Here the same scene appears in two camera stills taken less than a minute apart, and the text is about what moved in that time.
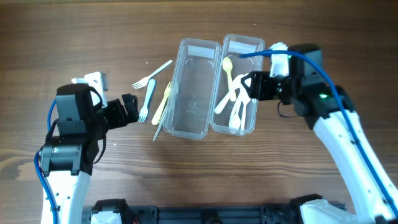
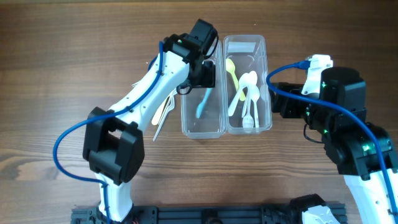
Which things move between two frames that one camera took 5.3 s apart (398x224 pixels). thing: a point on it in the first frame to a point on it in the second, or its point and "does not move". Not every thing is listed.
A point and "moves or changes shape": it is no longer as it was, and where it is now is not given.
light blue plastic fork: (143, 111) moves or changes shape
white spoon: (224, 101) to (244, 81)
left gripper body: (123, 109) to (205, 74)
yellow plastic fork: (155, 119) does not move
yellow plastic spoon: (227, 65) moves or changes shape
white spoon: (245, 98) to (255, 94)
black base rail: (286, 213) does not move
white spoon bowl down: (234, 121) to (248, 121)
